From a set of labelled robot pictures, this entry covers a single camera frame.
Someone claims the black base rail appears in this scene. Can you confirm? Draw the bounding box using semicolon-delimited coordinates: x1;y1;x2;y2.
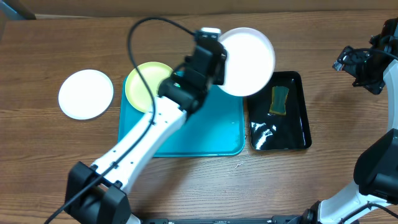
141;215;306;224

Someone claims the yellow-green round plate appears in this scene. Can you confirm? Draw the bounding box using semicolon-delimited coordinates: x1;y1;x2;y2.
125;62;173;113

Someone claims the pinkish white round plate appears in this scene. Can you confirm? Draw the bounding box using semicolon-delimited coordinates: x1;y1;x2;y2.
219;27;275;96

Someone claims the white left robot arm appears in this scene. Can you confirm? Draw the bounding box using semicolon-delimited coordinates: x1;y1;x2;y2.
61;34;228;224

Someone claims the teal plastic tray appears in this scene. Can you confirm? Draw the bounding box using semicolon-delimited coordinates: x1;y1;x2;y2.
117;70;246;158

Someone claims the black rectangular tray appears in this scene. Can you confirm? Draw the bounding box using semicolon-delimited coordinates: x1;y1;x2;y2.
246;71;312;151

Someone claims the green and yellow sponge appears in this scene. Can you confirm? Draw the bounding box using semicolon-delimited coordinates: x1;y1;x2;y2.
269;86;289;116

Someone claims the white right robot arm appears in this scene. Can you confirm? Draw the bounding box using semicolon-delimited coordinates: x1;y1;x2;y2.
291;19;397;223

